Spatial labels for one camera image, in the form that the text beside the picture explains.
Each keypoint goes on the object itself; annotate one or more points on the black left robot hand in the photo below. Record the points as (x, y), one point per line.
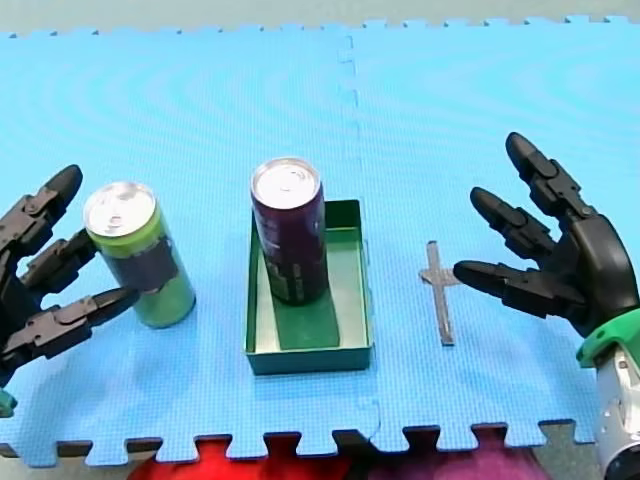
(30, 330)

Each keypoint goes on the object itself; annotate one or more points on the green drink can dark band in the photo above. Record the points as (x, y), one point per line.
(145, 270)

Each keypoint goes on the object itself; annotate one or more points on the dark purple drink can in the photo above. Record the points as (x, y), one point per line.
(295, 240)

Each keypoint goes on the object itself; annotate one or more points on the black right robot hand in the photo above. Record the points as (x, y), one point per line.
(600, 270)

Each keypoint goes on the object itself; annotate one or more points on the shallow green tray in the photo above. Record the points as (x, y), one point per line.
(310, 359)

